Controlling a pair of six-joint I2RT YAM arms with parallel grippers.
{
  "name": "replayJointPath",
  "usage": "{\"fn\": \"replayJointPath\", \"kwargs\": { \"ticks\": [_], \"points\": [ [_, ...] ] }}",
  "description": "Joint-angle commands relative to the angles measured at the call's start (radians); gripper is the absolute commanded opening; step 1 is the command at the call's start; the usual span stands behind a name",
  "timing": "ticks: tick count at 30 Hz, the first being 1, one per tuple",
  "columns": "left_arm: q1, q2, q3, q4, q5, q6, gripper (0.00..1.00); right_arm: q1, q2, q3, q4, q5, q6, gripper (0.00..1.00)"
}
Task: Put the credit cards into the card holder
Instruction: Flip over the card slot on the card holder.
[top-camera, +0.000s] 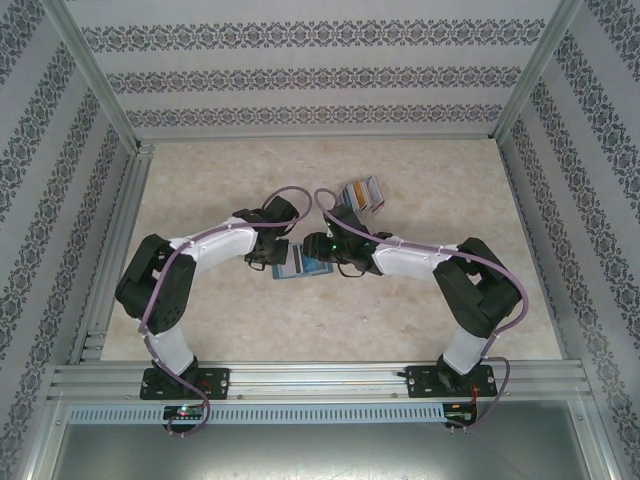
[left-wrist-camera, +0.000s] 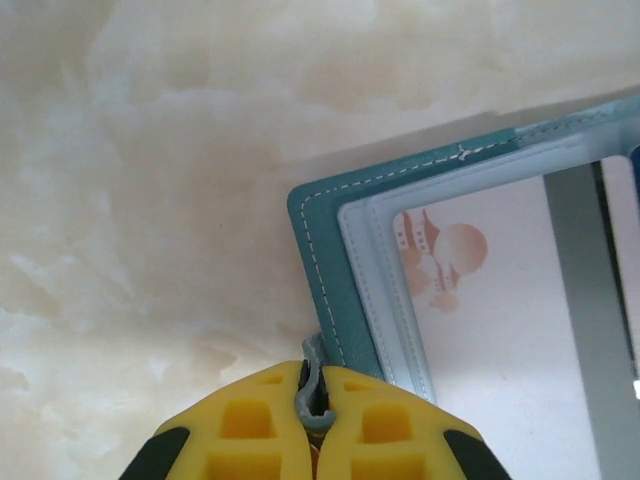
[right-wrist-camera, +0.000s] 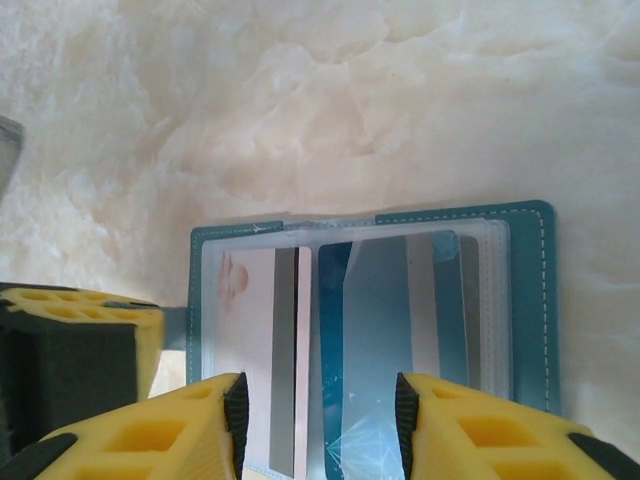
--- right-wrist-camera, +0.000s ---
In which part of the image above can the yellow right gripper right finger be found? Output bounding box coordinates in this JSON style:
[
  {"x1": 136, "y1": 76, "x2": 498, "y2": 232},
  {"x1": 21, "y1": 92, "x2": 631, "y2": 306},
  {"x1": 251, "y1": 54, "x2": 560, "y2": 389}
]
[{"x1": 394, "y1": 370, "x2": 640, "y2": 480}]

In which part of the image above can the aluminium table side rail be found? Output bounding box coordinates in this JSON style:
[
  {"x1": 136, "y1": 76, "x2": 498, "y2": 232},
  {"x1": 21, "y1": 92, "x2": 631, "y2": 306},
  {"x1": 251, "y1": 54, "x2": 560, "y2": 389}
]
[{"x1": 0, "y1": 115, "x2": 25, "y2": 204}]

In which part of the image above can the plain blue credit card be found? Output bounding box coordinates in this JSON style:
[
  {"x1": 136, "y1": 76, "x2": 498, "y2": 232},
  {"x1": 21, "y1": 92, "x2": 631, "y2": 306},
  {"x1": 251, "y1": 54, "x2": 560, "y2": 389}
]
[{"x1": 432, "y1": 230, "x2": 471, "y2": 389}]

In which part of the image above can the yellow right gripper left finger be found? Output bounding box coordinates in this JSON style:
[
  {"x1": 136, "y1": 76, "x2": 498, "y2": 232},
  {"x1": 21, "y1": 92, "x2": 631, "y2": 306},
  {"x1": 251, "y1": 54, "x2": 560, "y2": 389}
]
[{"x1": 13, "y1": 372, "x2": 250, "y2": 480}]

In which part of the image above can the pink credit card grey stripe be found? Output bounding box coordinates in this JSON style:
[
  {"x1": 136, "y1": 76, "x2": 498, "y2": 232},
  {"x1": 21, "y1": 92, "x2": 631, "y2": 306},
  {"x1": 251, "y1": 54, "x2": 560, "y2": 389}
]
[{"x1": 215, "y1": 245, "x2": 314, "y2": 476}]

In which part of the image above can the blue line print credit card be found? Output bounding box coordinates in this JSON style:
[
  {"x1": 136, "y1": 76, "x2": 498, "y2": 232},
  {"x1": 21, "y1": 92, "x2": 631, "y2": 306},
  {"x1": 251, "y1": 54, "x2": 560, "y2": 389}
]
[{"x1": 317, "y1": 235, "x2": 417, "y2": 480}]

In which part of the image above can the teal leather card holder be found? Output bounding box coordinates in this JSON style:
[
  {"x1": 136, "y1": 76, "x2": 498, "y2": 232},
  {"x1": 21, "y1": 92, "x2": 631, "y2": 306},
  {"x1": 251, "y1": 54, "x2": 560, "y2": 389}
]
[{"x1": 164, "y1": 199, "x2": 564, "y2": 480}]

